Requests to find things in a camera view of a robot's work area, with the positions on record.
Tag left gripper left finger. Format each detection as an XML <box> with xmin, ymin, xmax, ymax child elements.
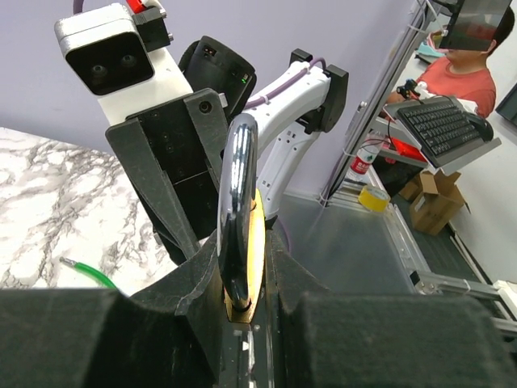
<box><xmin>1</xmin><ymin>236</ymin><xmax>222</xmax><ymax>387</ymax></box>

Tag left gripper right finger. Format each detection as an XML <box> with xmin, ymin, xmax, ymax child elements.
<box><xmin>266</xmin><ymin>232</ymin><xmax>516</xmax><ymax>387</ymax></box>

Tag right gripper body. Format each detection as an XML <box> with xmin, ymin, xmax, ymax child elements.
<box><xmin>127</xmin><ymin>92</ymin><xmax>202</xmax><ymax>234</ymax></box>

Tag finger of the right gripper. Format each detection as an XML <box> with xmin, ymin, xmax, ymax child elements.
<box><xmin>106</xmin><ymin>119</ymin><xmax>200</xmax><ymax>265</ymax></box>
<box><xmin>185</xmin><ymin>87</ymin><xmax>231</xmax><ymax>243</ymax></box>

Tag brass padlock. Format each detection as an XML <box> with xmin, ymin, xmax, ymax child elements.
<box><xmin>216</xmin><ymin>113</ymin><xmax>266</xmax><ymax>324</ymax></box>

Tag green cable lock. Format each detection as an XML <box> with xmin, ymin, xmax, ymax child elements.
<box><xmin>59</xmin><ymin>257</ymin><xmax>116</xmax><ymax>289</ymax></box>

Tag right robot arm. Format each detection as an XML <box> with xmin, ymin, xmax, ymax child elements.
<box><xmin>106</xmin><ymin>37</ymin><xmax>349</xmax><ymax>264</ymax></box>

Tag yellow tape roll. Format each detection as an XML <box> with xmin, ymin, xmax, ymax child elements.
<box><xmin>357</xmin><ymin>185</ymin><xmax>391</xmax><ymax>213</ymax></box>

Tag plastic bottle red label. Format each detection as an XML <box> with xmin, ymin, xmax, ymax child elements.
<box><xmin>346</xmin><ymin>139</ymin><xmax>384</xmax><ymax>181</ymax></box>

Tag open cardboard box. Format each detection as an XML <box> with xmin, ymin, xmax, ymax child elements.
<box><xmin>399</xmin><ymin>171</ymin><xmax>469</xmax><ymax>236</ymax></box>

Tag black computer keyboard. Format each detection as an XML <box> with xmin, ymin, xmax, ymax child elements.
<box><xmin>397</xmin><ymin>98</ymin><xmax>481</xmax><ymax>158</ymax></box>

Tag seated person red shirt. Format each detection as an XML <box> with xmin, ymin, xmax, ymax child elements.
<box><xmin>385</xmin><ymin>0</ymin><xmax>516</xmax><ymax>119</ymax></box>

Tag black computer mouse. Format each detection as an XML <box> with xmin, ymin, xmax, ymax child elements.
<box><xmin>464</xmin><ymin>112</ymin><xmax>494</xmax><ymax>142</ymax></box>

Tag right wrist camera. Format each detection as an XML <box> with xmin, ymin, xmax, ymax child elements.
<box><xmin>54</xmin><ymin>1</ymin><xmax>193</xmax><ymax>125</ymax></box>

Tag aluminium frame shelving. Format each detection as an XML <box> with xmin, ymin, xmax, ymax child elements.
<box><xmin>318</xmin><ymin>0</ymin><xmax>517</xmax><ymax>316</ymax></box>

